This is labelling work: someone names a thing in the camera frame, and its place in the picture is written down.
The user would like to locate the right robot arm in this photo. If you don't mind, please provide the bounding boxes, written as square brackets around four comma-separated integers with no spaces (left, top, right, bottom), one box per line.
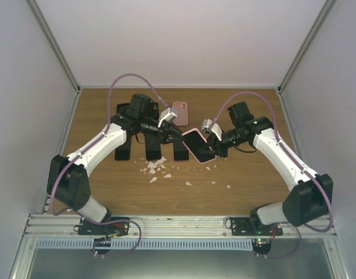
[201,102,333,235]

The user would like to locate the purple cable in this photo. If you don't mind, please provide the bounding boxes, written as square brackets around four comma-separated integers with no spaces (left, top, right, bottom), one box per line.
[209,91,335,259]
[49,73,170,259]

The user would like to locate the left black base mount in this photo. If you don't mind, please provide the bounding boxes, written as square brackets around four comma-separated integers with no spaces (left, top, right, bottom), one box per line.
[73,217,130,238]

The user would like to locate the aluminium front rail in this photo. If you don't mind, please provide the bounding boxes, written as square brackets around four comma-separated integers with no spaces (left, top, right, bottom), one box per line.
[23,214,337,239]

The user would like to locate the black phone case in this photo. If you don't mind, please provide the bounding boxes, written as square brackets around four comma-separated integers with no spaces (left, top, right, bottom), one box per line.
[116,103,132,118]

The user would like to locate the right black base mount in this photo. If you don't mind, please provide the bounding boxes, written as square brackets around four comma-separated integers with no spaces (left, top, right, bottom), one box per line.
[224,217,283,237]

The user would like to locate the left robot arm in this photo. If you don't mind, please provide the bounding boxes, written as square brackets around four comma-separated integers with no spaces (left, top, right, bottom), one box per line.
[46,94,182,235]

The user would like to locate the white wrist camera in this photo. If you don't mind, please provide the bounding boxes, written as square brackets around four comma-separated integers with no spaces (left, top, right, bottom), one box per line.
[201,119,223,141]
[158,107,177,128]

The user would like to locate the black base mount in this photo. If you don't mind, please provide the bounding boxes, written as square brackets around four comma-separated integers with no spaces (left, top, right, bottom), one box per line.
[73,217,130,238]
[224,217,283,237]

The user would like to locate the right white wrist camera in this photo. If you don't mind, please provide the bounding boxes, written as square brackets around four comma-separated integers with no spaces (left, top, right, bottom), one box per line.
[201,119,223,141]

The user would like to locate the black phone face down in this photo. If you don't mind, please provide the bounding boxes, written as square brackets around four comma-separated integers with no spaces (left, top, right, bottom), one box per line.
[145,134,162,161]

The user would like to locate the grey slotted cable duct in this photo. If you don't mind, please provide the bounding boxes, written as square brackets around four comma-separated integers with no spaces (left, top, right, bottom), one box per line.
[36,238,253,251]

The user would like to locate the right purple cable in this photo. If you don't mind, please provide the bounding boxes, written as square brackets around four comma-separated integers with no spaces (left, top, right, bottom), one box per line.
[209,91,335,259]

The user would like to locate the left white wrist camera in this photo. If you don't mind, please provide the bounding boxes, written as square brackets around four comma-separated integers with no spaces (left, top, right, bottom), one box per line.
[158,107,177,128]

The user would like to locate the black phone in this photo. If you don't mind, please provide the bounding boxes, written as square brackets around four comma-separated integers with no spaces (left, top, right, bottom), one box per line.
[114,139,131,161]

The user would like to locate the white debris pile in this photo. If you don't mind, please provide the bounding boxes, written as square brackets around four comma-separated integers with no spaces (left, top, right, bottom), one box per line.
[139,157,232,189]

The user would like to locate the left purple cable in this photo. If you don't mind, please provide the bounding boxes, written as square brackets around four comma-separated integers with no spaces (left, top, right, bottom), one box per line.
[49,73,170,259]

